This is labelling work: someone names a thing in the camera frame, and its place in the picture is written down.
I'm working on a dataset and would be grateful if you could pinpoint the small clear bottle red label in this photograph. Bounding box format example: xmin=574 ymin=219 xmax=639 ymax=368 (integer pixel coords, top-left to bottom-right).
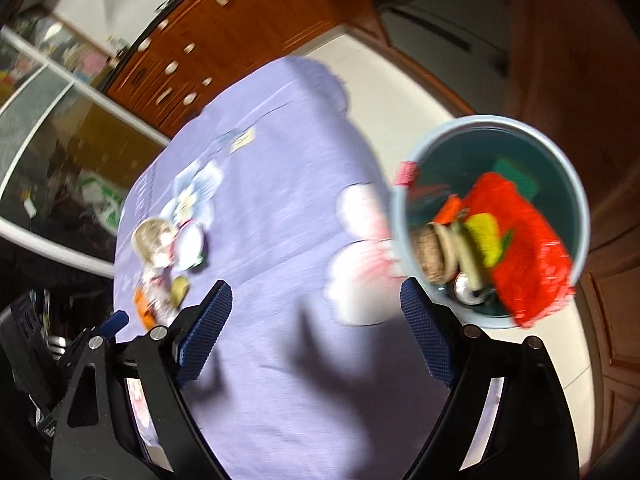
xmin=134 ymin=272 xmax=192 ymax=331

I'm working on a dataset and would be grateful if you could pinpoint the red plastic bag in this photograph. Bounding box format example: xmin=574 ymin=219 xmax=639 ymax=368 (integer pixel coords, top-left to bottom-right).
xmin=462 ymin=172 xmax=575 ymax=328

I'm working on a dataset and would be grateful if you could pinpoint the white and green plastic bag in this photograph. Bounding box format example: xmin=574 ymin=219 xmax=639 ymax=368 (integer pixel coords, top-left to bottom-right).
xmin=80 ymin=170 xmax=126 ymax=236

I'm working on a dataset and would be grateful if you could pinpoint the light blue trash bin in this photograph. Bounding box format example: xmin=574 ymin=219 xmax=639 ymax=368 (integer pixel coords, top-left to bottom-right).
xmin=389 ymin=115 xmax=592 ymax=330

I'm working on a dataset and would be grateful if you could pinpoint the round brown wicker coaster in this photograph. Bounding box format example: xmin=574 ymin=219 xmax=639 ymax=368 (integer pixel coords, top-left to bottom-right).
xmin=414 ymin=224 xmax=448 ymax=286

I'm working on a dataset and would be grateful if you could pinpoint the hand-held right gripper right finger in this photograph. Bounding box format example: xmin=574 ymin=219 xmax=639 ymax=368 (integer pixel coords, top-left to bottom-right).
xmin=400 ymin=277 xmax=581 ymax=480

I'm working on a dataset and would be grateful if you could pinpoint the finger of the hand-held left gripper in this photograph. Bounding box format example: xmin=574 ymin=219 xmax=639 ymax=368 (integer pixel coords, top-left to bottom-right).
xmin=65 ymin=309 xmax=129 ymax=361

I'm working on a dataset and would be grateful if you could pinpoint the pink clip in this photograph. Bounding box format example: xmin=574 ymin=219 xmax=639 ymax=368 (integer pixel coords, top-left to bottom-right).
xmin=394 ymin=160 xmax=420 ymax=187

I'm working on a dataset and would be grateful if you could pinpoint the red drink can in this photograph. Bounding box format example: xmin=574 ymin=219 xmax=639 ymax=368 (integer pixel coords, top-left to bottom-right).
xmin=452 ymin=271 xmax=488 ymax=306

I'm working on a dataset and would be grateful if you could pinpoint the tall wooden kitchen cabinet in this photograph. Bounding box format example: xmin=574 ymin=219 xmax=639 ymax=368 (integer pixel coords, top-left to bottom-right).
xmin=502 ymin=0 xmax=640 ymax=391

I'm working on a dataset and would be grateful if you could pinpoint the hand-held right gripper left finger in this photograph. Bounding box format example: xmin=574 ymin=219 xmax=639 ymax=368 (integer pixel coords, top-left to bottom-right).
xmin=50 ymin=280 xmax=233 ymax=480

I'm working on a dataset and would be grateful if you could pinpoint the purple floral tablecloth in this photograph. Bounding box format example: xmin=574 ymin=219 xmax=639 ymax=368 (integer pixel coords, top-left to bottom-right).
xmin=114 ymin=56 xmax=506 ymax=480

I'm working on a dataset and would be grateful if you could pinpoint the glass sliding door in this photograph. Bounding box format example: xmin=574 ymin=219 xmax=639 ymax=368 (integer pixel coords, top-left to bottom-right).
xmin=0 ymin=25 xmax=171 ymax=278

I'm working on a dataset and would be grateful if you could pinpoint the wooden kitchen drawer cabinet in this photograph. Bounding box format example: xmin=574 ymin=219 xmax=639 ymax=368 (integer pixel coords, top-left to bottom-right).
xmin=102 ymin=0 xmax=386 ymax=138

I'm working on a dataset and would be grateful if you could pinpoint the built-in steel oven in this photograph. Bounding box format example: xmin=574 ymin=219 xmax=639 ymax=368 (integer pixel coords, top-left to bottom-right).
xmin=377 ymin=0 xmax=511 ymax=56

